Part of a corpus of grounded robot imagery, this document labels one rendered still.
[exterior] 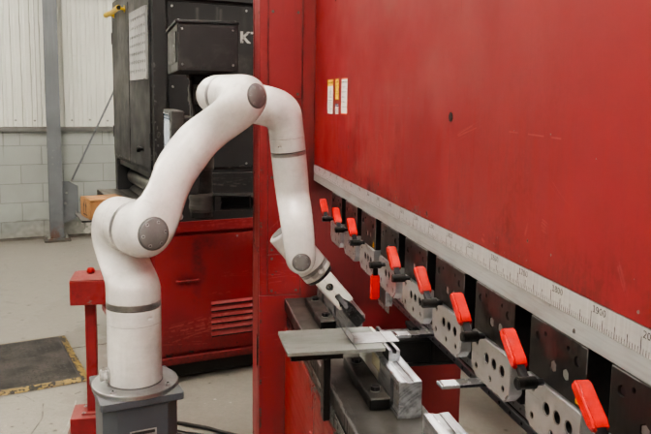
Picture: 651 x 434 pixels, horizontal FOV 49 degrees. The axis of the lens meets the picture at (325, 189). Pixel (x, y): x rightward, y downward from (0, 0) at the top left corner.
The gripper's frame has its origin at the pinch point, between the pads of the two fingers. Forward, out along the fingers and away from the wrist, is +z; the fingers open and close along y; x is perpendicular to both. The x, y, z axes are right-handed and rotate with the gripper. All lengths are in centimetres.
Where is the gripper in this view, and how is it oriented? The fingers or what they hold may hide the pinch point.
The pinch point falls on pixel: (354, 315)
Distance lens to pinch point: 196.9
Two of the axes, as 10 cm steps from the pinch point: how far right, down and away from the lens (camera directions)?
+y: -2.0, -1.3, 9.7
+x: -7.6, 6.5, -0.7
